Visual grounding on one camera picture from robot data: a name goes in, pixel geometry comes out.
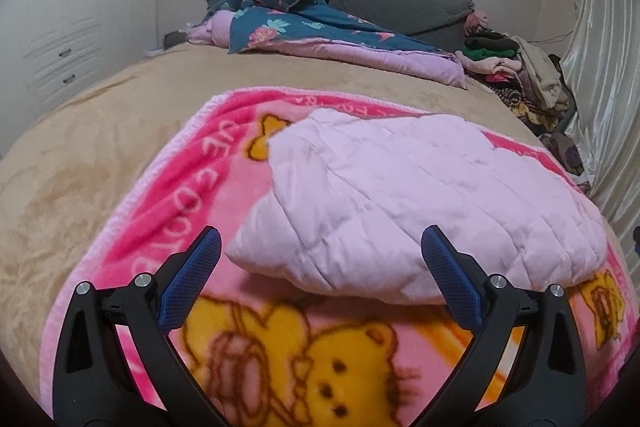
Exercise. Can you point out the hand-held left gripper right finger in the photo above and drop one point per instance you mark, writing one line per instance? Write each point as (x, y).
(452, 277)

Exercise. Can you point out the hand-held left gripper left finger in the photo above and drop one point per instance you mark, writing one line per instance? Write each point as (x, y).
(187, 277)

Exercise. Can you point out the light pink quilted garment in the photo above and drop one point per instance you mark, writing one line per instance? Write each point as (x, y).
(410, 207)

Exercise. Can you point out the pile of assorted clothes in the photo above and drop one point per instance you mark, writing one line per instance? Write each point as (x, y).
(520, 67)

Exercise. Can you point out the pink cartoon printed blanket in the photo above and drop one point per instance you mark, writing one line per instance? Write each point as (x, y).
(200, 187)

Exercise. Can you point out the beige plush bed blanket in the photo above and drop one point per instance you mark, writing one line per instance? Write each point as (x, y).
(85, 157)

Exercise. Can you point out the white satin curtain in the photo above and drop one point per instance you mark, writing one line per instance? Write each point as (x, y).
(605, 57)

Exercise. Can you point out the teal floral quilt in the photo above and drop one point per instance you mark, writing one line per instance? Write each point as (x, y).
(310, 27)

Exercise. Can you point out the grey headboard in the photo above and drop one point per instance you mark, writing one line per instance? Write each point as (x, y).
(390, 2)

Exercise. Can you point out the white wardrobe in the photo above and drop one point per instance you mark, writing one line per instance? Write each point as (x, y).
(65, 17)

